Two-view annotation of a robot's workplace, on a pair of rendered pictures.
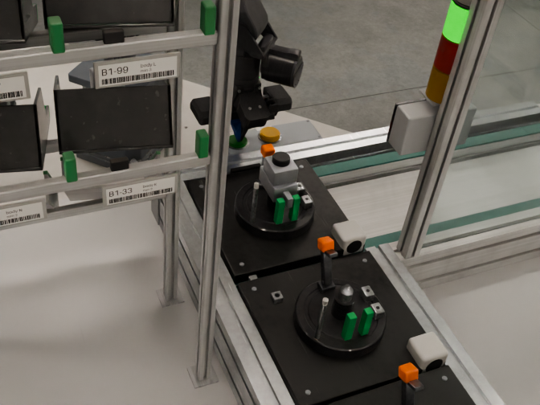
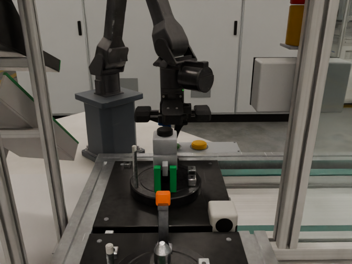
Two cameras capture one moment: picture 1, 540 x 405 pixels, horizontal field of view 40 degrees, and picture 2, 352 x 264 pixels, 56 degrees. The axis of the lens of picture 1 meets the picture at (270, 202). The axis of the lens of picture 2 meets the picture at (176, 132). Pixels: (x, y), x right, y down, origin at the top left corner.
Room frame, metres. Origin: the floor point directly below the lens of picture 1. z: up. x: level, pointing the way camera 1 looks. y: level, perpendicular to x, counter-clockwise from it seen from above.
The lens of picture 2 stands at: (0.47, -0.28, 1.32)
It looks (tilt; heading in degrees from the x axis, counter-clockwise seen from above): 22 degrees down; 27
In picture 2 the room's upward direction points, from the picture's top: straight up
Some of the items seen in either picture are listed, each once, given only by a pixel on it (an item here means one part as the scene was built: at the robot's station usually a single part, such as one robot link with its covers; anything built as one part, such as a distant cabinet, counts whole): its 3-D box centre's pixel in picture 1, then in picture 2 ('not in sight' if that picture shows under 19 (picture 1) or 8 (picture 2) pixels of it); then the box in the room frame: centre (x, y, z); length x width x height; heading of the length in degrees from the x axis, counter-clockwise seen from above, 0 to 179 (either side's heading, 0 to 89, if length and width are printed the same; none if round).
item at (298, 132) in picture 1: (267, 148); (198, 156); (1.19, 0.02, 0.93); 0.21 x 0.07 x 0.06; 118
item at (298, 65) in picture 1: (268, 49); (186, 64); (1.15, 0.04, 1.18); 0.12 x 0.08 x 0.11; 76
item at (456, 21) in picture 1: (464, 19); not in sight; (0.95, -0.23, 1.38); 0.05 x 0.05 x 0.05
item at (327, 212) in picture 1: (273, 215); (165, 191); (0.96, -0.01, 0.96); 0.24 x 0.24 x 0.02; 28
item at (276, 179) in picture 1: (281, 176); (165, 148); (0.95, -0.01, 1.06); 0.08 x 0.04 x 0.07; 28
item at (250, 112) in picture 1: (255, 107); (174, 109); (1.11, 0.05, 1.08); 0.07 x 0.07 x 0.06; 29
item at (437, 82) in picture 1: (446, 81); (307, 25); (0.95, -0.23, 1.28); 0.05 x 0.05 x 0.05
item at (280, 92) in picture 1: (242, 91); (172, 102); (1.16, 0.08, 1.08); 0.19 x 0.06 x 0.08; 118
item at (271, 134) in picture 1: (269, 136); (199, 146); (1.19, 0.02, 0.96); 0.04 x 0.04 x 0.02
